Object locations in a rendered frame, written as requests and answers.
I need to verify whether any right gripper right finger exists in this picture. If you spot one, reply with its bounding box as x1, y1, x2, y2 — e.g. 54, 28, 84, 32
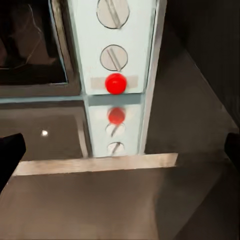
224, 132, 240, 173

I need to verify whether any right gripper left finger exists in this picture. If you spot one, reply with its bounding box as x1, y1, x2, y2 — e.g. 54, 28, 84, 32
0, 133, 26, 193

